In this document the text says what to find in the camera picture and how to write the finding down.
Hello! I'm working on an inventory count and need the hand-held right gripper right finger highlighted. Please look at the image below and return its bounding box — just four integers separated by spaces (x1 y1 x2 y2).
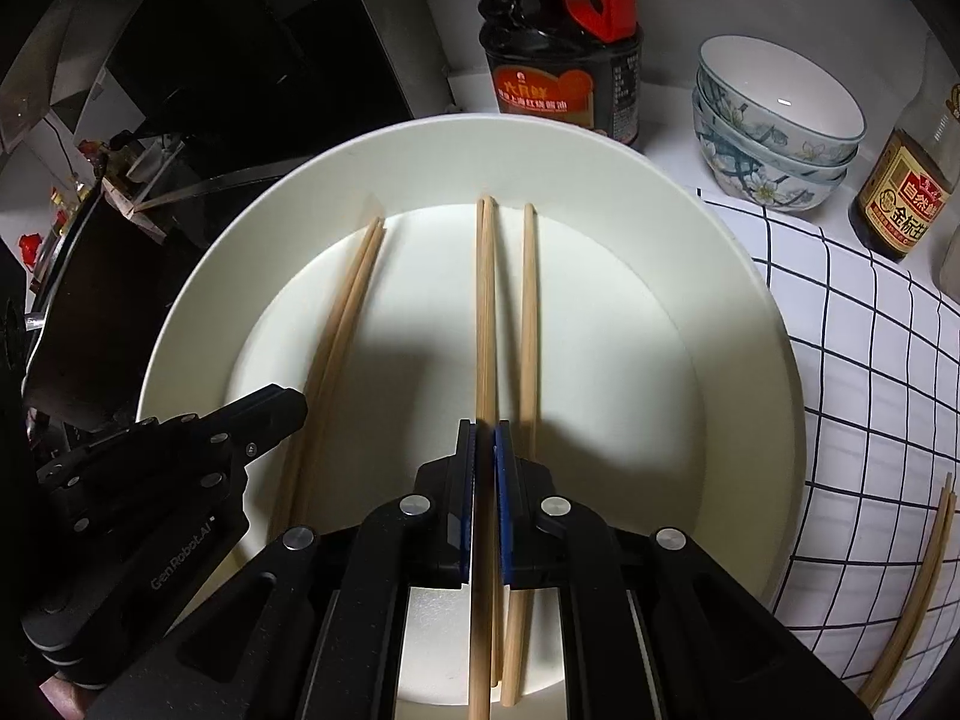
493 418 876 720

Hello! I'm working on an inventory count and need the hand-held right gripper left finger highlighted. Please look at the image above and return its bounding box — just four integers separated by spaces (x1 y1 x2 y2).
90 418 481 720

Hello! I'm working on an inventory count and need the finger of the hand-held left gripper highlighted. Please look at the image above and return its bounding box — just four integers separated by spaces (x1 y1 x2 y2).
37 384 309 535

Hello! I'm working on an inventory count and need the tan wooden chopstick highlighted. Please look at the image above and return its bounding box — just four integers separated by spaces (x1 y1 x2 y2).
486 197 506 687
268 216 380 541
466 197 490 720
289 220 387 533
870 493 959 706
857 490 953 702
501 202 539 707

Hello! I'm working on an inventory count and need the large white bowl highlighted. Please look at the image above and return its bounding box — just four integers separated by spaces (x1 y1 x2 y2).
135 114 809 720

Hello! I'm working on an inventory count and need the dark metal cooking pot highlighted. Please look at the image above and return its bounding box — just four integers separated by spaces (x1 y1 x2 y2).
22 180 218 428

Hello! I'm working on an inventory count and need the white checked cloth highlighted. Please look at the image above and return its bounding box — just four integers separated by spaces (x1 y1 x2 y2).
697 187 960 720

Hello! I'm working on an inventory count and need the floral porcelain bowl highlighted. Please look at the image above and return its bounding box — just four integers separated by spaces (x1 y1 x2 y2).
697 36 868 166
691 86 857 190
694 109 848 212

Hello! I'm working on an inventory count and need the dark soy sauce jug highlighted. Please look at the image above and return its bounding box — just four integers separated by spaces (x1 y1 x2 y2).
455 0 646 149

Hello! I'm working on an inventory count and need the yellow-capped soy sauce bottle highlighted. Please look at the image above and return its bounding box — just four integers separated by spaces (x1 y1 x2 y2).
849 37 960 263

